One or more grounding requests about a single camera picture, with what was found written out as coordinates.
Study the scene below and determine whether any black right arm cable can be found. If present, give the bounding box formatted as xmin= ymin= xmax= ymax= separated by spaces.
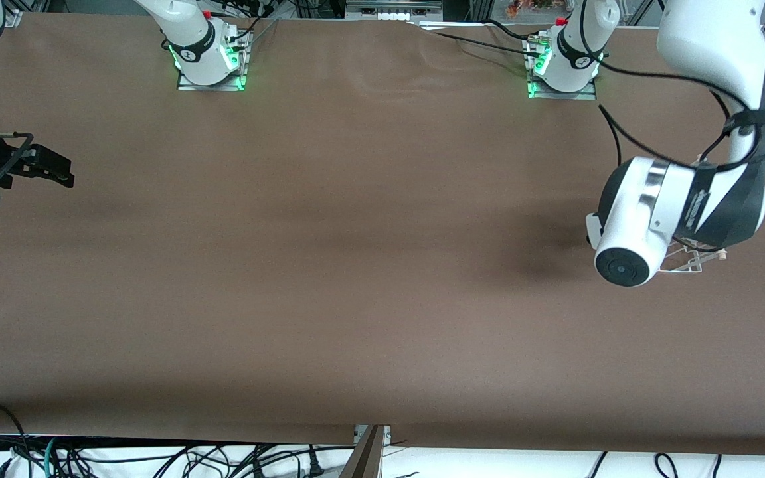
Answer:
xmin=0 ymin=131 xmax=35 ymax=201

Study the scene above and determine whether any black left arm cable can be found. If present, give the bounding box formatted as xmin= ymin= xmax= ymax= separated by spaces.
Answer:
xmin=595 ymin=58 xmax=765 ymax=200

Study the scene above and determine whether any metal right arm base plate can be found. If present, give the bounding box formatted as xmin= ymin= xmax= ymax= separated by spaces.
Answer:
xmin=177 ymin=25 xmax=251 ymax=92

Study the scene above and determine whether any black cable over table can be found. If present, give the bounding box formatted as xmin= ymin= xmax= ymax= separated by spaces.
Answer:
xmin=416 ymin=23 xmax=531 ymax=55

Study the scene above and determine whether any brown table cover sheet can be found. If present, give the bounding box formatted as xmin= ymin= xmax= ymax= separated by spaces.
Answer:
xmin=0 ymin=13 xmax=765 ymax=455

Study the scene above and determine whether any white power strip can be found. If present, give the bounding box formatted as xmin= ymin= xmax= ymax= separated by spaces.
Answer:
xmin=346 ymin=0 xmax=443 ymax=21

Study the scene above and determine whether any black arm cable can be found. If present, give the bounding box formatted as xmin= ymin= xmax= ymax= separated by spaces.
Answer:
xmin=0 ymin=131 xmax=35 ymax=201
xmin=595 ymin=58 xmax=765 ymax=200

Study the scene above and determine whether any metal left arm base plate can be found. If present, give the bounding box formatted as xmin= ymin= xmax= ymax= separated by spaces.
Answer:
xmin=525 ymin=33 xmax=599 ymax=100

